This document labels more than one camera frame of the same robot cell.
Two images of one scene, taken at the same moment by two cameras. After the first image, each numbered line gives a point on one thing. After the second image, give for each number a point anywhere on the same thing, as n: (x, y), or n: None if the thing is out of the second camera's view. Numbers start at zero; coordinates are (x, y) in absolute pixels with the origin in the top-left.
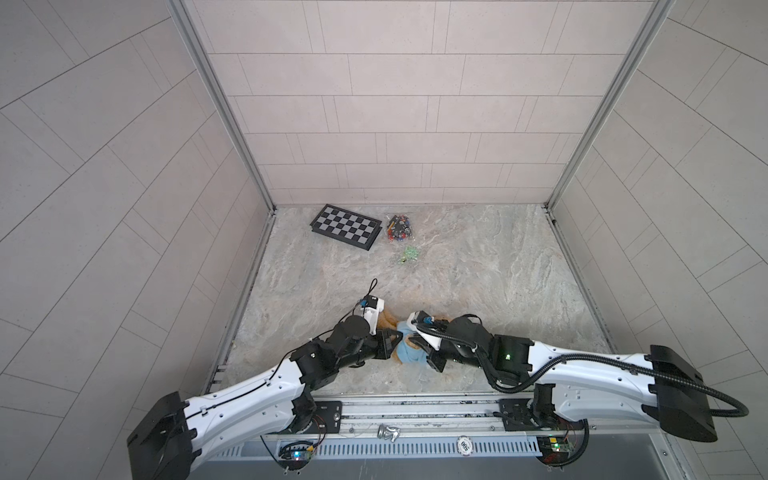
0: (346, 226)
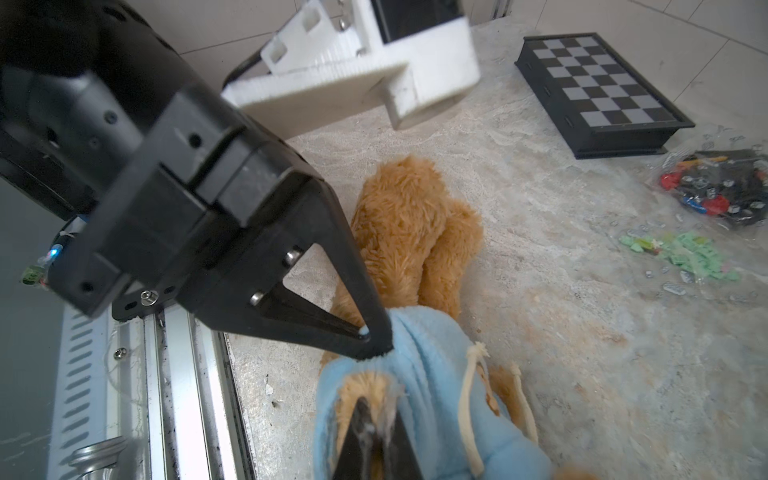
0: (604, 106)
